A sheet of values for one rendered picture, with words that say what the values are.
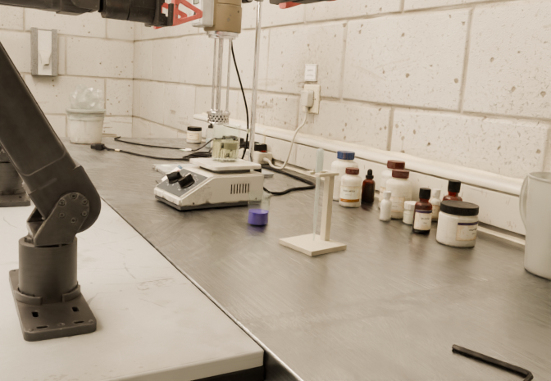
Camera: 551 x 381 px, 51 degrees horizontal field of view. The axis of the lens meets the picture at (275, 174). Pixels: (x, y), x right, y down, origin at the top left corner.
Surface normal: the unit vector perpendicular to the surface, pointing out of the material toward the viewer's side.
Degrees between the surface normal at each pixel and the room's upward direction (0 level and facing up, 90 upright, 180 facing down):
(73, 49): 90
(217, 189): 90
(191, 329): 0
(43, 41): 90
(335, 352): 0
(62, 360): 0
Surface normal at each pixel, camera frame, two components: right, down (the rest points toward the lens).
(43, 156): 0.43, -0.04
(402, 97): -0.88, 0.02
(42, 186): 0.44, 0.20
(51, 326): 0.06, -0.99
